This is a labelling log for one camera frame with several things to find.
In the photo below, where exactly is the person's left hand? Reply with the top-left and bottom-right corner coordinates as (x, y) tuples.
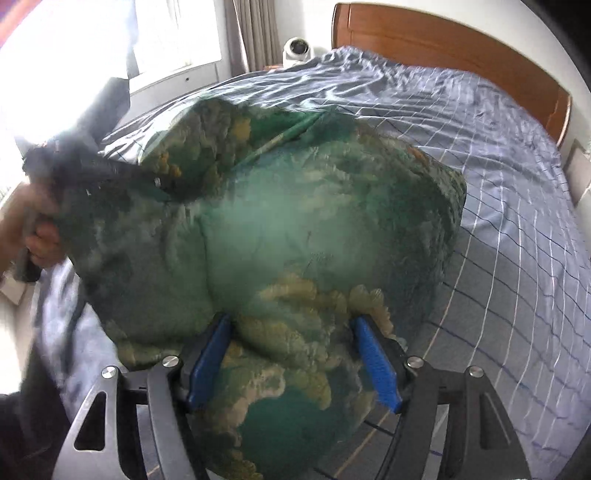
(0, 183), (65, 275)

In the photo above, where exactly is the blue checked bed sheet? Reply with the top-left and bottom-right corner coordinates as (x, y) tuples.
(35, 47), (590, 479)

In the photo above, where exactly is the green landscape print jacket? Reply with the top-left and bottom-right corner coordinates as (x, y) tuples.
(58, 98), (467, 479)

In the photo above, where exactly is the beige curtain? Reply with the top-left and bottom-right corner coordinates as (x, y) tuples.
(223, 0), (281, 76)

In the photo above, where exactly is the white security camera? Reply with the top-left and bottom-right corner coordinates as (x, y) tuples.
(281, 37), (328, 68)

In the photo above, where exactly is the white window cabinet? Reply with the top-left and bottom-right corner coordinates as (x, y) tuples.
(118, 61), (230, 127)

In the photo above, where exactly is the brown wooden headboard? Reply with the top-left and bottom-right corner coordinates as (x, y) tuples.
(332, 3), (572, 146)

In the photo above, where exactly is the white desk with drawers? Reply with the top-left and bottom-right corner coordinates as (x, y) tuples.
(563, 140), (591, 205)

